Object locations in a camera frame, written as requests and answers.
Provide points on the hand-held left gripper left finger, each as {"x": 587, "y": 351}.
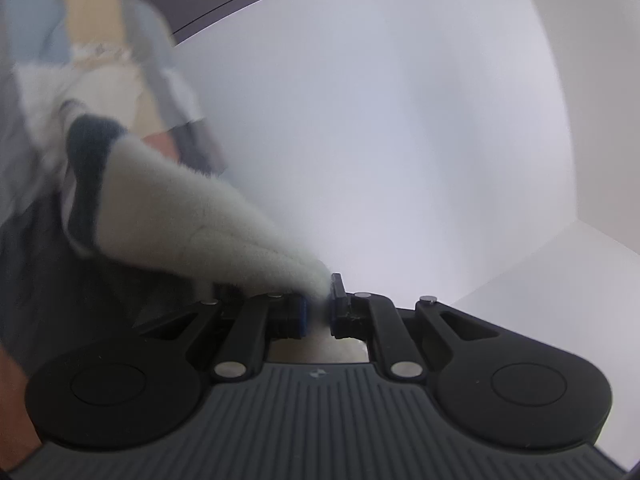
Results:
{"x": 299, "y": 316}

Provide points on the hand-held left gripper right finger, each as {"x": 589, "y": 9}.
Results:
{"x": 341, "y": 312}

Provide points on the checkered patchwork quilt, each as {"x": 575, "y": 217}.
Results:
{"x": 30, "y": 20}

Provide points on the cream navy striped sweater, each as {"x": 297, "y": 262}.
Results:
{"x": 185, "y": 210}

